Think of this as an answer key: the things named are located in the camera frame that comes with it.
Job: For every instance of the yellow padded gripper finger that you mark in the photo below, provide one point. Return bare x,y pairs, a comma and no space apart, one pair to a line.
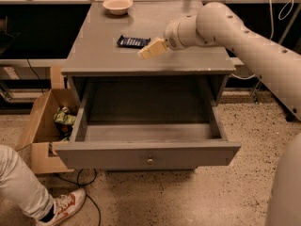
153,49

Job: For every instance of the cream ceramic bowl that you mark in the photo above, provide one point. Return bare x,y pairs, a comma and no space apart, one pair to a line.
117,7

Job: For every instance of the round metal drawer knob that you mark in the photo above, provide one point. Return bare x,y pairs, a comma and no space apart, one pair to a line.
150,160

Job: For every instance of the open grey top drawer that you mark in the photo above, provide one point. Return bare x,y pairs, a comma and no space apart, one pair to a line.
122,121

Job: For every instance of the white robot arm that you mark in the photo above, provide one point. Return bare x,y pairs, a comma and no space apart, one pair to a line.
278,67

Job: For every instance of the white red sneaker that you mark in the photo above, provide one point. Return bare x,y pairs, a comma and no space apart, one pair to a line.
65,206

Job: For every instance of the brown cardboard box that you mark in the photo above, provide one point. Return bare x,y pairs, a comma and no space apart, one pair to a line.
41,133

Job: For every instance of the grey wooden cabinet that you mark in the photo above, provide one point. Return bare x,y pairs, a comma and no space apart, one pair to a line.
95,52

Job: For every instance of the white trouser leg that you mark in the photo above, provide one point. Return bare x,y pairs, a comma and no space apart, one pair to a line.
20,185

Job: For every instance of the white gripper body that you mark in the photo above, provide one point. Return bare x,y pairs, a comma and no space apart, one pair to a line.
171,38

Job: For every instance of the blue rxbar blueberry wrapper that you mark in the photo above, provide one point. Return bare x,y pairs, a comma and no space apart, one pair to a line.
137,43

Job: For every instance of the green snack bag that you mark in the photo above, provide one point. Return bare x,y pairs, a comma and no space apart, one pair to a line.
64,122

